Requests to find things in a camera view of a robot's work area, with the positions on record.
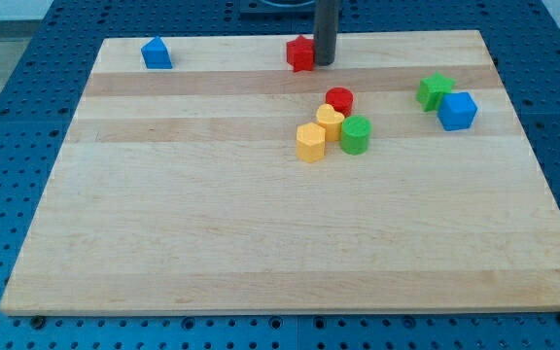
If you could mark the yellow hexagon block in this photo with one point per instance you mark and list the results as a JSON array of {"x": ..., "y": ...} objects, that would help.
[{"x": 310, "y": 142}]

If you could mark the yellow heart block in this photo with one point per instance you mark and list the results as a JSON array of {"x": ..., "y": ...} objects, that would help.
[{"x": 330, "y": 120}]

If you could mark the green cylinder block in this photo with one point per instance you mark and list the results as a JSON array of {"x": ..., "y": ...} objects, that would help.
[{"x": 355, "y": 134}]

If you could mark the red cylinder block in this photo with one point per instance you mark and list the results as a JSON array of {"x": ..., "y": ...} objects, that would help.
[{"x": 341, "y": 98}]

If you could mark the wooden board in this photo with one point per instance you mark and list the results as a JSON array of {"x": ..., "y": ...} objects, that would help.
[{"x": 179, "y": 192}]

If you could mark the red star block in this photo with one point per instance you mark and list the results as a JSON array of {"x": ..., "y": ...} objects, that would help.
[{"x": 300, "y": 54}]

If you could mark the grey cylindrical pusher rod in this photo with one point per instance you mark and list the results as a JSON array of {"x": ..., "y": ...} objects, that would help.
[{"x": 325, "y": 31}]

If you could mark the green star block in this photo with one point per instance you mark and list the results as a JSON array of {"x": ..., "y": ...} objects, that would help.
[{"x": 432, "y": 89}]

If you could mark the blue triangular prism block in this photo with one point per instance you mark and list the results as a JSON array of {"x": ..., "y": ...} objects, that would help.
[{"x": 156, "y": 55}]

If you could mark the blue cube block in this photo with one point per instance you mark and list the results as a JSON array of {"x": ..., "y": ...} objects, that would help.
[{"x": 456, "y": 111}]

